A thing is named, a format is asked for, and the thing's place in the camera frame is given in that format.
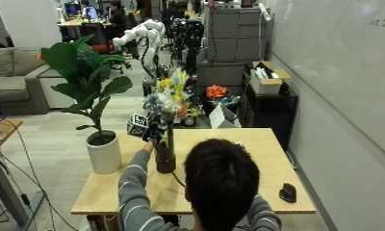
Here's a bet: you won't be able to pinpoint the person's left hand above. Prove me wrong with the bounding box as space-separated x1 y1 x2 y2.
141 120 168 145

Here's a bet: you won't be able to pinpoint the bouquet of artificial flowers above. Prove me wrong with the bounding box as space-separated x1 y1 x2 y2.
141 67 202 152

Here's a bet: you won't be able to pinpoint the white marker cube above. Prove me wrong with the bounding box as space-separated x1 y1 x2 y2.
125 113 149 138

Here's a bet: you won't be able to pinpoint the dark brown vase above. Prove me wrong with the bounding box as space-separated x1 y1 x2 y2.
154 141 177 174

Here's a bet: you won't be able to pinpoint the white plant pot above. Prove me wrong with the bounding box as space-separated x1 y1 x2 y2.
85 129 122 175

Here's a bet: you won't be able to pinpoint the white folded card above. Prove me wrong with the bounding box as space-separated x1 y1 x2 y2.
208 102 242 129

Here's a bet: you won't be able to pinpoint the orange cloth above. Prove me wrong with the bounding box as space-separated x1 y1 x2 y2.
205 84 229 100

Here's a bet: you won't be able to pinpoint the green leafy plant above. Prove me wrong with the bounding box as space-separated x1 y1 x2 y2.
40 34 133 136

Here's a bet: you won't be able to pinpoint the the person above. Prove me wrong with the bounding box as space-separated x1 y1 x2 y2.
117 138 283 231

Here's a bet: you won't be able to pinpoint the black shelf cabinet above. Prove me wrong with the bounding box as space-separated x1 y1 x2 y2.
241 71 299 150

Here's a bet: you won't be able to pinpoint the open cardboard box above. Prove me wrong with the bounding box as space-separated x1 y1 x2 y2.
247 61 293 95

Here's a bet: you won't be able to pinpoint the grey filing cabinets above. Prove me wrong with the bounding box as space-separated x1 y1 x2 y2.
194 6 271 88

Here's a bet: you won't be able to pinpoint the grey sofa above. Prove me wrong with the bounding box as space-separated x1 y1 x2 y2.
0 47 76 116

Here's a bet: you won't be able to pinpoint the black computer mouse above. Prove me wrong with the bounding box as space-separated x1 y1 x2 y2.
278 182 297 204

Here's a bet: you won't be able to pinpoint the wooden side desk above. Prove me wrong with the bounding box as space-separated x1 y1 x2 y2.
0 118 47 227

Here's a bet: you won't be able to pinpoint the whiteboard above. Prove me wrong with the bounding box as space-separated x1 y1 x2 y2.
263 0 385 162

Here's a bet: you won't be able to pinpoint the black cable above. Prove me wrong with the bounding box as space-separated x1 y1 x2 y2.
170 172 188 189

